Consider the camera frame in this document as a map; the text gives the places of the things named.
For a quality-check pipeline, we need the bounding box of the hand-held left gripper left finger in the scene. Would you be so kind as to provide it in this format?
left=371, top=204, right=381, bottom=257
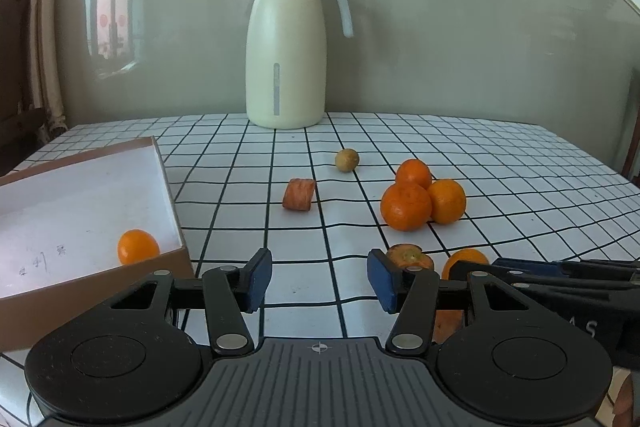
left=107, top=248, right=273, bottom=355

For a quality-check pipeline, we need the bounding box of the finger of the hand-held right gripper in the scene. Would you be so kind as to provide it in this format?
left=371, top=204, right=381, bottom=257
left=448, top=261, right=640, bottom=303
left=492, top=258, right=640, bottom=280

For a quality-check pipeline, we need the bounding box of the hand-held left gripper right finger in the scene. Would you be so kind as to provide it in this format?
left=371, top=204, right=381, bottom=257
left=367, top=249, right=533, bottom=354

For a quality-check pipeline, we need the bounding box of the persimmon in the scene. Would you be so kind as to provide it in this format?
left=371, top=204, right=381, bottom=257
left=385, top=244, right=435, bottom=270

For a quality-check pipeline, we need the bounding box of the large orange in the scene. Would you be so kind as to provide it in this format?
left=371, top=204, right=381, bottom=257
left=380, top=182, right=433, bottom=232

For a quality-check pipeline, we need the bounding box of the shallow cardboard box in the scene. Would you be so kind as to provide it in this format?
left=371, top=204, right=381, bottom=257
left=0, top=136, right=195, bottom=353

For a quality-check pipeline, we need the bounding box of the person's right forearm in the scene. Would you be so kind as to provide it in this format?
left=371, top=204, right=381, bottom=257
left=614, top=369, right=640, bottom=427

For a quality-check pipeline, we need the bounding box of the small brown longan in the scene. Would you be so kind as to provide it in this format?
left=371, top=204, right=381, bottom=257
left=335, top=148, right=360, bottom=172

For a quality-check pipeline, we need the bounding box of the cream thermos jug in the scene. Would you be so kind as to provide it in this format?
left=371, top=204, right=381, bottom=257
left=245, top=0, right=354, bottom=129

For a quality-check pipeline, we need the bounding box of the beige floral curtain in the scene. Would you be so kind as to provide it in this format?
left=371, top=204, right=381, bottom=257
left=0, top=0, right=68, bottom=142

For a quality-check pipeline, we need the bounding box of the brown wooden post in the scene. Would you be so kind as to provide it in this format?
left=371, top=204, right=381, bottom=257
left=621, top=97, right=640, bottom=188

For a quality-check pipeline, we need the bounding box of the dark wooden sofa frame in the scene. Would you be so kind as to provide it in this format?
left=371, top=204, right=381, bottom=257
left=0, top=0, right=35, bottom=178

